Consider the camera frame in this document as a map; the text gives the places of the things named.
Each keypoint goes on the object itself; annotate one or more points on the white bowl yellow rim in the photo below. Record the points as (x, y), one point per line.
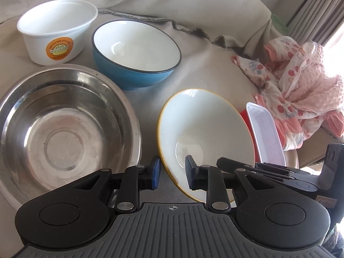
(204, 125)

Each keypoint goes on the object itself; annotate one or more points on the grey curtain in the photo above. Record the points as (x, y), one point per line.
(317, 20)

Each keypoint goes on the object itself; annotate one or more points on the blue ceramic bowl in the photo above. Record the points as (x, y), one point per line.
(134, 54)

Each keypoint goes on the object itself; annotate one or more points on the red white foil tray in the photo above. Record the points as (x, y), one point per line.
(267, 145)

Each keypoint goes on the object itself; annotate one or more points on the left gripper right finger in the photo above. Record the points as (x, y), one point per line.
(233, 187)

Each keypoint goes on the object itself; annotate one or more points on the white paper bowl orange sticker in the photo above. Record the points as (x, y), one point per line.
(55, 31)

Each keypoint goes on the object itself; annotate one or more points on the stainless steel bowl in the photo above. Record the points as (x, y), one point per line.
(59, 124)

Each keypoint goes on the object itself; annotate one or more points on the pink floral baby clothes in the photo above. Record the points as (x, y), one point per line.
(294, 87)

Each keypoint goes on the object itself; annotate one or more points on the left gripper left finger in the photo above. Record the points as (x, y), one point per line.
(121, 191)

